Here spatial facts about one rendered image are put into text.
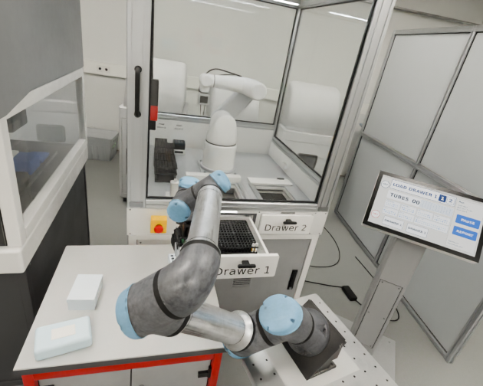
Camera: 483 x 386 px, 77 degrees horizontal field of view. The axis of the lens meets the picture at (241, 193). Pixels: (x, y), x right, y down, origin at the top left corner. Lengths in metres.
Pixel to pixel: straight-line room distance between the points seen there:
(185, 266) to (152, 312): 0.11
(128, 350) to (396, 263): 1.39
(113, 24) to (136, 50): 3.43
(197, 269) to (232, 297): 1.25
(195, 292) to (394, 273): 1.44
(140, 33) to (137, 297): 0.91
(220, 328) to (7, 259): 0.82
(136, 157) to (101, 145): 3.14
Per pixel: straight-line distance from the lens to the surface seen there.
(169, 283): 0.65
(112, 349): 1.14
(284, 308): 0.97
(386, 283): 1.98
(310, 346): 1.09
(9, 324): 1.71
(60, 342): 1.14
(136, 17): 1.27
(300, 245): 1.78
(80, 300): 1.23
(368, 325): 2.17
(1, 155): 1.20
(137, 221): 1.49
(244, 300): 1.93
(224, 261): 1.23
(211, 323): 0.85
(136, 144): 1.33
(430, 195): 1.79
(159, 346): 1.14
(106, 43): 4.72
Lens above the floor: 1.66
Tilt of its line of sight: 25 degrees down
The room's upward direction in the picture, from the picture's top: 10 degrees clockwise
